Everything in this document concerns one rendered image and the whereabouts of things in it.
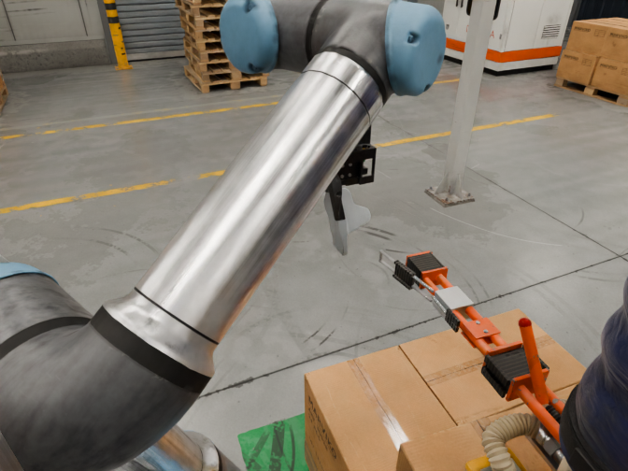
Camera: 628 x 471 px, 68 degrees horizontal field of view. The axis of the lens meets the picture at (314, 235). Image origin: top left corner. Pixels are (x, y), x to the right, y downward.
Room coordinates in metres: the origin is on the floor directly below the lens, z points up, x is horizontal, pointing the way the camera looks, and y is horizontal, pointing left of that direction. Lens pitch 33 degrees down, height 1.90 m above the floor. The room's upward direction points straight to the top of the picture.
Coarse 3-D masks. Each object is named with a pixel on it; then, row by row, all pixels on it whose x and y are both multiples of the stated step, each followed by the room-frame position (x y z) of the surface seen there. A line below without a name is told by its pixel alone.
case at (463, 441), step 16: (496, 416) 0.69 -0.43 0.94; (448, 432) 0.65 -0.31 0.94; (464, 432) 0.65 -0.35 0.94; (480, 432) 0.65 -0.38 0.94; (400, 448) 0.62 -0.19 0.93; (416, 448) 0.61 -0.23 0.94; (432, 448) 0.61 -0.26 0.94; (448, 448) 0.61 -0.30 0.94; (464, 448) 0.61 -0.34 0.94; (480, 448) 0.61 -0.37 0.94; (512, 448) 0.61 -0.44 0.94; (528, 448) 0.61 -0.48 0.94; (400, 464) 0.61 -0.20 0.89; (416, 464) 0.57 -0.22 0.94; (432, 464) 0.57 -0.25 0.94; (448, 464) 0.57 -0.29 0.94; (464, 464) 0.57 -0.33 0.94; (528, 464) 0.57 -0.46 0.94; (544, 464) 0.57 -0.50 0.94
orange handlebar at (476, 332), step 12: (432, 288) 0.87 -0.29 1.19; (444, 288) 0.88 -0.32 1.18; (456, 312) 0.78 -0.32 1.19; (468, 312) 0.79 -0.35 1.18; (468, 324) 0.74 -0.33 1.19; (480, 324) 0.74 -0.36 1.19; (492, 324) 0.74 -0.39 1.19; (468, 336) 0.72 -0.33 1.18; (480, 336) 0.70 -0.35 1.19; (492, 336) 0.71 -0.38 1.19; (480, 348) 0.68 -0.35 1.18; (528, 396) 0.56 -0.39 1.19; (552, 396) 0.56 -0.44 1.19; (540, 408) 0.53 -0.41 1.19; (540, 420) 0.51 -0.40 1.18; (552, 420) 0.51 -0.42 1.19; (552, 432) 0.49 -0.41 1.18
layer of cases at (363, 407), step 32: (512, 320) 1.45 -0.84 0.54; (384, 352) 1.27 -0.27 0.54; (416, 352) 1.27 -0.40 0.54; (448, 352) 1.27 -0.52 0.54; (480, 352) 1.27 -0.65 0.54; (544, 352) 1.27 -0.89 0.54; (320, 384) 1.12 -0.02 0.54; (352, 384) 1.12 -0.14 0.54; (384, 384) 1.12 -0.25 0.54; (416, 384) 1.12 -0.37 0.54; (448, 384) 1.12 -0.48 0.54; (480, 384) 1.12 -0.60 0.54; (576, 384) 1.12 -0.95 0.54; (320, 416) 1.02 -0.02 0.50; (352, 416) 0.98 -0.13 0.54; (384, 416) 0.98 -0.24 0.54; (416, 416) 0.98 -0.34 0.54; (448, 416) 0.98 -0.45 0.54; (480, 416) 0.98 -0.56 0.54; (320, 448) 1.01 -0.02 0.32; (352, 448) 0.87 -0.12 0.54; (384, 448) 0.87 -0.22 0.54
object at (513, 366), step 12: (504, 348) 0.66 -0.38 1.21; (516, 348) 0.67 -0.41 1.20; (492, 360) 0.63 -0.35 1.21; (504, 360) 0.64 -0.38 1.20; (516, 360) 0.64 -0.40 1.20; (540, 360) 0.63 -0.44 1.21; (492, 372) 0.62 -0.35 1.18; (504, 372) 0.60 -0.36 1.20; (516, 372) 0.61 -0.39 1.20; (528, 372) 0.61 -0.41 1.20; (492, 384) 0.61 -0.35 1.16; (504, 384) 0.58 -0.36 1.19; (516, 384) 0.58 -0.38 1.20; (528, 384) 0.59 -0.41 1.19; (504, 396) 0.58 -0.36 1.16; (516, 396) 0.58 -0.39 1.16
